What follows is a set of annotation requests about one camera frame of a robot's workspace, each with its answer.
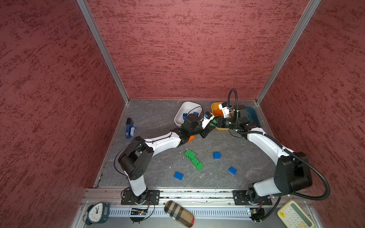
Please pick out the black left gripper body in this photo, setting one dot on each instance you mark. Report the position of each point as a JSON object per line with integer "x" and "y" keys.
{"x": 203, "y": 131}

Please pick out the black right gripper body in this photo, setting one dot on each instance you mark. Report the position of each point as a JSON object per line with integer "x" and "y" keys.
{"x": 228, "y": 122}

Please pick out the orange lego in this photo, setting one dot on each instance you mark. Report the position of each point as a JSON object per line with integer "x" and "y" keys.
{"x": 191, "y": 138}

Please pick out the green lego large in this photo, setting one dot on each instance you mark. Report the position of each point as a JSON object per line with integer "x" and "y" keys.
{"x": 190, "y": 155}

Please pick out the blue lego cluster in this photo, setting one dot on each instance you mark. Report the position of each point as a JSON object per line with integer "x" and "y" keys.
{"x": 216, "y": 155}

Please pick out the green lego lowest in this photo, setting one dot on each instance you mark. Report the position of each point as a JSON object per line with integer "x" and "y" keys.
{"x": 199, "y": 166}

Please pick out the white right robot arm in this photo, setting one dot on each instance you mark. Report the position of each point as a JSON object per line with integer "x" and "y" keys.
{"x": 291, "y": 173}

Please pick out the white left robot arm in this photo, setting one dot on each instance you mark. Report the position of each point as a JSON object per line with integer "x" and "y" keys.
{"x": 135, "y": 158}

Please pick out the yellow plastic bin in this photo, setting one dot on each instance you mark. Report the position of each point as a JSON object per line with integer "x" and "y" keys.
{"x": 215, "y": 107}

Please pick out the white plastic bin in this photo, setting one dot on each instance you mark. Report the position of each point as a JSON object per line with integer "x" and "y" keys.
{"x": 187, "y": 108}

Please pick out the teal plastic bin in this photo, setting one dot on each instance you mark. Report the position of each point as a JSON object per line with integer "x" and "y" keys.
{"x": 252, "y": 115}

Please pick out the small light blue stapler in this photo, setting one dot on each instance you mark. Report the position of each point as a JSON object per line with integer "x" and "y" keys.
{"x": 132, "y": 131}

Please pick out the large blue stapler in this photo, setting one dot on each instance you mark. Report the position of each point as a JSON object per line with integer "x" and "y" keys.
{"x": 129, "y": 126}

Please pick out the plaid glasses case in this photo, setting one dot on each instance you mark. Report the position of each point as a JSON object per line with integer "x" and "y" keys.
{"x": 179, "y": 214}

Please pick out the yellow calculator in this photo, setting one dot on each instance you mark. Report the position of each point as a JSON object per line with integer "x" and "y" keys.
{"x": 293, "y": 216}

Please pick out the green analog clock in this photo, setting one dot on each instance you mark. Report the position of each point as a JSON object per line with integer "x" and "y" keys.
{"x": 97, "y": 213}

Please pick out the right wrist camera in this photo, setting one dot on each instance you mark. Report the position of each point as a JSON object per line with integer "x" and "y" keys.
{"x": 230, "y": 111}

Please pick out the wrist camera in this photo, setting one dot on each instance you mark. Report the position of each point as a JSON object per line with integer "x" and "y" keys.
{"x": 230, "y": 111}
{"x": 192, "y": 125}

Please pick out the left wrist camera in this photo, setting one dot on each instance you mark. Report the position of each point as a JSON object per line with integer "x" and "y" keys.
{"x": 192, "y": 125}

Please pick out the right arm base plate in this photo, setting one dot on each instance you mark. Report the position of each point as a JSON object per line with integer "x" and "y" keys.
{"x": 249, "y": 198}

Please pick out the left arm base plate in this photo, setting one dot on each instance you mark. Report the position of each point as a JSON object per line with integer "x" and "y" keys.
{"x": 141, "y": 197}

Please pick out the aluminium rail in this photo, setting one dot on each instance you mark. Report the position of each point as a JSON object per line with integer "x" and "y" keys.
{"x": 203, "y": 204}

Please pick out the aluminium corner post right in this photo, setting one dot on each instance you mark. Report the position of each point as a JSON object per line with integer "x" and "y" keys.
{"x": 297, "y": 32}

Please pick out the aluminium corner post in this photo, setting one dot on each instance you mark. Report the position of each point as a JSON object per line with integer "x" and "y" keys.
{"x": 85, "y": 9}
{"x": 297, "y": 32}

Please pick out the aluminium corner post left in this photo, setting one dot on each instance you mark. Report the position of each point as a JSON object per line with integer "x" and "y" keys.
{"x": 85, "y": 9}

